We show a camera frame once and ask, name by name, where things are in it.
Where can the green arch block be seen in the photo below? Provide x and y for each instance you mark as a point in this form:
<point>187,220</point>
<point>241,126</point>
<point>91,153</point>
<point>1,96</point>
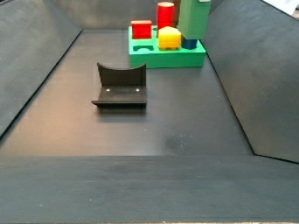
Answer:
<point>194,18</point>

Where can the black curved fixture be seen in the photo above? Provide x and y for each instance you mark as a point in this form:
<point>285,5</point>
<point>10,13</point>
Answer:
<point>122,86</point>

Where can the brown arch-foot block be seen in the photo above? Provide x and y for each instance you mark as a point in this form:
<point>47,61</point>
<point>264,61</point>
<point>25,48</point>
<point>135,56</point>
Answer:
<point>177,12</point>

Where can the green shape sorter base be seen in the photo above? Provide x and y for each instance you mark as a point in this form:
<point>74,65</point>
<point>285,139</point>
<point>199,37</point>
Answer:
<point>145,52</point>

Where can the blue hexagonal prism block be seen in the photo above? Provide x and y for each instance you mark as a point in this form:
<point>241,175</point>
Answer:
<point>189,43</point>

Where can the yellow house-shaped block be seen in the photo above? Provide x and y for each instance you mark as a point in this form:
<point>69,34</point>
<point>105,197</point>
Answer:
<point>169,38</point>

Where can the red square block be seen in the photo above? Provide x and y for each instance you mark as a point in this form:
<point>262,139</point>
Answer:
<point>142,29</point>

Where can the red cylinder block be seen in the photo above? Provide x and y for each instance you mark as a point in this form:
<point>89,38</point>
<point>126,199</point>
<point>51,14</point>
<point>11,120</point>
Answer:
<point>165,14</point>

